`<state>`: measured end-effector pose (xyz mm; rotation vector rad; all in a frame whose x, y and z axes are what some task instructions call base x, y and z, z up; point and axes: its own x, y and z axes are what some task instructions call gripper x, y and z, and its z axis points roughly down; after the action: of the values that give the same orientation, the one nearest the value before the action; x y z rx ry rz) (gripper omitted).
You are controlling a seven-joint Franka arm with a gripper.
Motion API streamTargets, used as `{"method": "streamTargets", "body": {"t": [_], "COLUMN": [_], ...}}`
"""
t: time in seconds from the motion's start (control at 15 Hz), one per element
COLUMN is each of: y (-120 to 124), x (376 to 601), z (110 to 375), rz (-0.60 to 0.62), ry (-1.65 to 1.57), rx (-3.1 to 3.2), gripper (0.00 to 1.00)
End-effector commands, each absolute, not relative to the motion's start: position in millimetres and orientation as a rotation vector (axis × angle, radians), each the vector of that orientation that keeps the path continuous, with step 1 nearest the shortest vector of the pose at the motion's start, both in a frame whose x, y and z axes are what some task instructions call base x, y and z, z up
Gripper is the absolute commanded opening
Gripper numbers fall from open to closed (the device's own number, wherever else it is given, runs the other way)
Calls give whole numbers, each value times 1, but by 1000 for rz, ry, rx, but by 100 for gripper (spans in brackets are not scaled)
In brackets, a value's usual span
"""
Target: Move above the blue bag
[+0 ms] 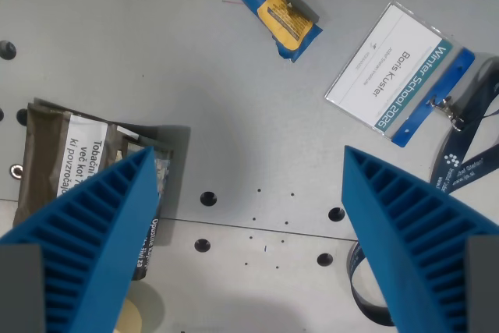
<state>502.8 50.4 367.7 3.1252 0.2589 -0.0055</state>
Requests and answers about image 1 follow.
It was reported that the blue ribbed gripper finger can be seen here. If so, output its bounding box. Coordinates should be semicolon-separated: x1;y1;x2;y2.
0;146;161;333
341;145;499;333

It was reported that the blue and yellow snack bag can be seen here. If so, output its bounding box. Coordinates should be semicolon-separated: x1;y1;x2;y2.
205;0;324;63

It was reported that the brown tobacco pouch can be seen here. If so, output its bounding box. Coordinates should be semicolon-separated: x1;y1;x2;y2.
12;97;175;282

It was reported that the beige round object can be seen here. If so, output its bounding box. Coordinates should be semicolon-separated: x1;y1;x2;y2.
114;298;142;333

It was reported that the conference name badge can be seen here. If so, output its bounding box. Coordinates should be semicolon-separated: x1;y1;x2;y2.
324;0;476;149

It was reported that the dark blue printed lanyard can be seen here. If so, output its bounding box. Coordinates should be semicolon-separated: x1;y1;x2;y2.
348;55;499;327

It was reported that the metal lanyard clip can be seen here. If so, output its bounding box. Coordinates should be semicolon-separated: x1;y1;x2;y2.
430;96;465;133

